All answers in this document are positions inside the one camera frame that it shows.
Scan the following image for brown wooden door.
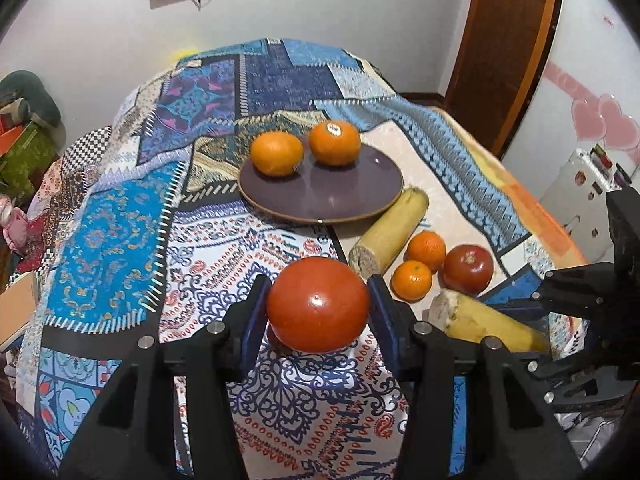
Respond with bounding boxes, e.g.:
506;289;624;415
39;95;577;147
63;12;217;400
442;0;567;157

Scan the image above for orange with white sticker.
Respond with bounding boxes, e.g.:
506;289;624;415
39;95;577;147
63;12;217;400
308;120;362;167

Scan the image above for grey green pillow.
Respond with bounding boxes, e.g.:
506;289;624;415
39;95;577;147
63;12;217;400
0;70;67;133

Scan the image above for white fridge with stickers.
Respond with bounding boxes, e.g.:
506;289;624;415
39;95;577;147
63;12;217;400
539;146;638;267

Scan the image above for peach blue-bordered blanket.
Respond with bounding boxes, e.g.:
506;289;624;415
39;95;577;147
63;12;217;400
312;95;591;361

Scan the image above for small tangerine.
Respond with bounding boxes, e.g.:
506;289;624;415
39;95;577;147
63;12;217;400
406;230;447;274
390;260;433;302

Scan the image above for pink plush item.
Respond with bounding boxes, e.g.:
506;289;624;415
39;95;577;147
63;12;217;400
0;197;30;252

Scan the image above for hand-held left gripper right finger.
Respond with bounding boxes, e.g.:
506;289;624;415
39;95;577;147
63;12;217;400
366;274;586;480

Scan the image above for large red tomato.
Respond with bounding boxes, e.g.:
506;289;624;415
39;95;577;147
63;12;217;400
265;256;371;353

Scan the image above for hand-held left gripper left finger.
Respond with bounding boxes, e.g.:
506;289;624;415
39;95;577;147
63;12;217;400
57;274;273;480

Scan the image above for brown cardboard box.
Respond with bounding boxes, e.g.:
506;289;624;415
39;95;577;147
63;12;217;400
0;271;42;355

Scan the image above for black white checkered cloth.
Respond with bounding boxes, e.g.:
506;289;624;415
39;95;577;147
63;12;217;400
57;126;114;163

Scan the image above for plain orange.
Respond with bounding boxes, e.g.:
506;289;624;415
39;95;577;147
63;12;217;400
250;131;305;177

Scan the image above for patchwork printed blanket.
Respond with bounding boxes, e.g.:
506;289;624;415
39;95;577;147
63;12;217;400
10;37;471;480

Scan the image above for green patterned cloth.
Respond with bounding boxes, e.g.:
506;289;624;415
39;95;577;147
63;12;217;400
0;125;58;200

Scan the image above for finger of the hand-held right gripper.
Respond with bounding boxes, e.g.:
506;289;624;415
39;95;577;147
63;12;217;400
531;261;623;322
524;340;640;407

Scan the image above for pink heart wall stickers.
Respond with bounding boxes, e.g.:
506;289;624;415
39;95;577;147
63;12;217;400
545;60;640;167

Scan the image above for purple round plate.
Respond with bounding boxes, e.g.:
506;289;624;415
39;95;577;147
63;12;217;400
237;142;404;224

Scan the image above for small red tomato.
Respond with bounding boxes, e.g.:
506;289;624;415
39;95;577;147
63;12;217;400
442;244;494;296

